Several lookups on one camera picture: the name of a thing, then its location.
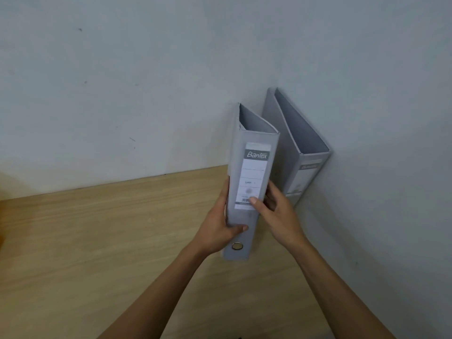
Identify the grey lever arch binder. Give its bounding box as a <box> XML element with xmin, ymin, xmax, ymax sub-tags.
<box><xmin>262</xmin><ymin>87</ymin><xmax>331</xmax><ymax>209</ymax></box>
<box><xmin>222</xmin><ymin>103</ymin><xmax>280</xmax><ymax>261</ymax></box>

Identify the person's left hand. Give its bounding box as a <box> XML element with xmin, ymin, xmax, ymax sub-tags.
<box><xmin>193</xmin><ymin>176</ymin><xmax>249</xmax><ymax>255</ymax></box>

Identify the person's right forearm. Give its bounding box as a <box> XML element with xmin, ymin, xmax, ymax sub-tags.
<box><xmin>287</xmin><ymin>240</ymin><xmax>397</xmax><ymax>339</ymax></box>

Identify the person's right hand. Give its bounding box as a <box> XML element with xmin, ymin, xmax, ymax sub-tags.
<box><xmin>249</xmin><ymin>180</ymin><xmax>309</xmax><ymax>252</ymax></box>

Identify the person's left forearm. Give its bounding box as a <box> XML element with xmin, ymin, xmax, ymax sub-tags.
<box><xmin>95</xmin><ymin>242</ymin><xmax>212</xmax><ymax>339</ymax></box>

